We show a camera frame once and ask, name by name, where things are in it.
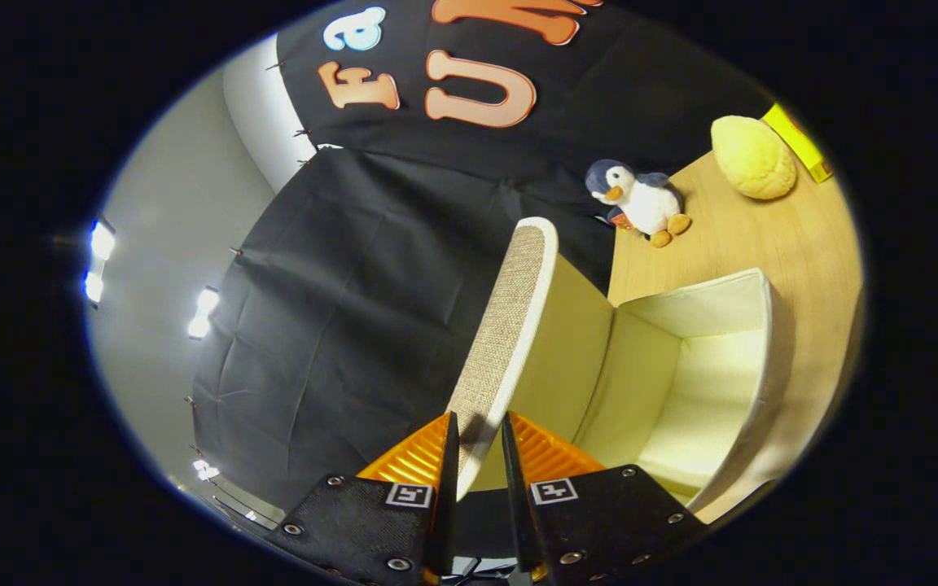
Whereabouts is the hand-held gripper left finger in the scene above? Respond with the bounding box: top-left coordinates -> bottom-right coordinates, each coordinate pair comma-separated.
265,411 -> 460,586

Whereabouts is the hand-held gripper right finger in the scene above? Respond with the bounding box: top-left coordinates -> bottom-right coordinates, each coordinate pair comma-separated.
502,411 -> 710,586

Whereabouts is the beige fabric storage box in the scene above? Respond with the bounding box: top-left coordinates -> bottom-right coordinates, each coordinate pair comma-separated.
446,216 -> 773,514

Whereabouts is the blue white penguin plush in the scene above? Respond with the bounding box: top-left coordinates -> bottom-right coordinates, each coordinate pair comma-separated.
585,159 -> 691,248

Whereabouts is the yellow round bun plush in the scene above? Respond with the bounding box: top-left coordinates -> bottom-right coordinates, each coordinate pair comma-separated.
711,116 -> 797,201

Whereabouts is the yellow book with red circle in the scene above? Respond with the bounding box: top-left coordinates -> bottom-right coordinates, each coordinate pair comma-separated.
762,103 -> 834,183

